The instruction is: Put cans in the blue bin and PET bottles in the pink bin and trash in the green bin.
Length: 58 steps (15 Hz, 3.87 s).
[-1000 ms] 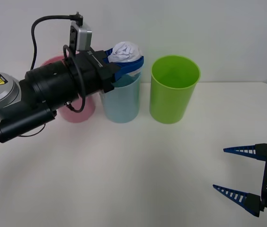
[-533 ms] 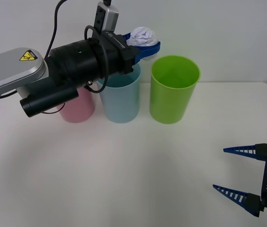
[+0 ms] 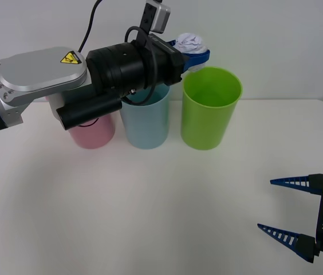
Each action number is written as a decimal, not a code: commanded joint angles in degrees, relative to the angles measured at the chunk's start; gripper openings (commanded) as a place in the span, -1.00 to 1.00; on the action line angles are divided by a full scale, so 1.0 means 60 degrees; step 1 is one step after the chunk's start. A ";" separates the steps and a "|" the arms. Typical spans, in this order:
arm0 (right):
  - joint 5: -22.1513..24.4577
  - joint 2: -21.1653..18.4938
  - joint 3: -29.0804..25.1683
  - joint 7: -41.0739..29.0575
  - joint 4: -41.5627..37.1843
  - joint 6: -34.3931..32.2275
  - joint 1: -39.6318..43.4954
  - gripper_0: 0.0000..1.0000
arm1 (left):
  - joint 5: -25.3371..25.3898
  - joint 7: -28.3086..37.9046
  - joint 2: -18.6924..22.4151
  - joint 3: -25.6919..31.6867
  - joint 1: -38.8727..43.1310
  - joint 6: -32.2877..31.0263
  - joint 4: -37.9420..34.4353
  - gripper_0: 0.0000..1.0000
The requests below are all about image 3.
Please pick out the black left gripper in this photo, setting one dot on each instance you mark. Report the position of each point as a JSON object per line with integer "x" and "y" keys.
{"x": 165, "y": 64}

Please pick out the pale blue plastic waste bin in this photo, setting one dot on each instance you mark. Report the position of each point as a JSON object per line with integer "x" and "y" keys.
{"x": 145, "y": 126}

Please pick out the green plastic waste bin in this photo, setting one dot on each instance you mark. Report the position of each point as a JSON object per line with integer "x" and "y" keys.
{"x": 204, "y": 126}

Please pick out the pink plastic waste bin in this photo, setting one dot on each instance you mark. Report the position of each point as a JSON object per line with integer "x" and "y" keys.
{"x": 92, "y": 137}

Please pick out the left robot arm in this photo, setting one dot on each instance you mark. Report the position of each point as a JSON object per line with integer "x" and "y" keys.
{"x": 35, "y": 71}

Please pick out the clear cup with paper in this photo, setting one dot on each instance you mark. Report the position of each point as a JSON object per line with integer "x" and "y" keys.
{"x": 191, "y": 43}

